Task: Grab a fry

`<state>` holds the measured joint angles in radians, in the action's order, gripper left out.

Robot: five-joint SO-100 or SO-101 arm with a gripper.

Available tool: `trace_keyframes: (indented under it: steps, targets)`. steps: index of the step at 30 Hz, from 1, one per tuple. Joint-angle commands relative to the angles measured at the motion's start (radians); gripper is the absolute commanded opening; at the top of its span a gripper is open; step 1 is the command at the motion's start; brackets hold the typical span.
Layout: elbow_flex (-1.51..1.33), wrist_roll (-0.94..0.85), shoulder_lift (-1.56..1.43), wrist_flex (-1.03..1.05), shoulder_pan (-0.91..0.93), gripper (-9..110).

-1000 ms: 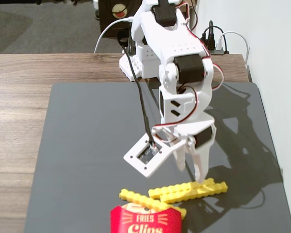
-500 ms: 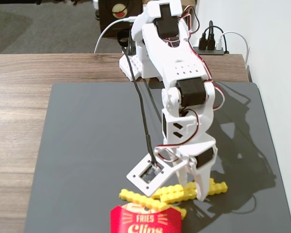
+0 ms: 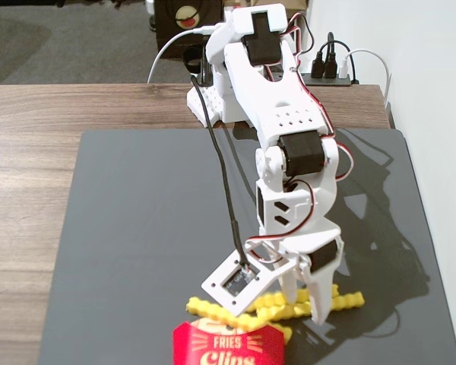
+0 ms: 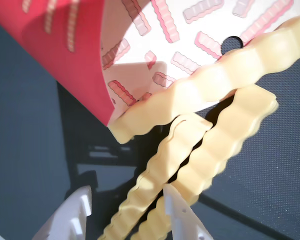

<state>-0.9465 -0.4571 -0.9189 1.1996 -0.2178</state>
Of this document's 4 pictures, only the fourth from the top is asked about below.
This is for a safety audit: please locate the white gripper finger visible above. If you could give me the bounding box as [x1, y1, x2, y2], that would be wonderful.
[31, 185, 93, 240]
[163, 184, 214, 240]

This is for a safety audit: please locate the pale yellow crinkle fry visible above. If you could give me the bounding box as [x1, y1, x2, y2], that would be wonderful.
[97, 114, 214, 240]
[129, 196, 172, 240]
[171, 84, 280, 204]

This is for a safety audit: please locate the long pale crinkle fry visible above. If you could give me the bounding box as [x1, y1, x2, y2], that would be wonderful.
[107, 12, 300, 145]

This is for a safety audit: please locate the dark grey textured mat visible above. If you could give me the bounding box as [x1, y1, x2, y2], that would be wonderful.
[0, 11, 300, 240]

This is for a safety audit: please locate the red fries carton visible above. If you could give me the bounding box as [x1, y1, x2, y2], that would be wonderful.
[0, 0, 300, 128]

